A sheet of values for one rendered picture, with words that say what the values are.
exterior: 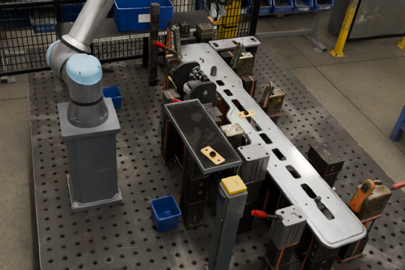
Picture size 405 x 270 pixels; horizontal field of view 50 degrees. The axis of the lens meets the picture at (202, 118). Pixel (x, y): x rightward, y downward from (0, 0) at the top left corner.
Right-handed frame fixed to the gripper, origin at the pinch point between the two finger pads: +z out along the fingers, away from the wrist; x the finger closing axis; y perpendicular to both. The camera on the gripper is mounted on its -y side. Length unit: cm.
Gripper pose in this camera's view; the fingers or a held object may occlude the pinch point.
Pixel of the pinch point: (214, 17)
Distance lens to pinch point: 208.5
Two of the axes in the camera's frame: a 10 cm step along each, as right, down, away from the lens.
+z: -1.0, 7.9, 6.0
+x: 9.0, -1.9, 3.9
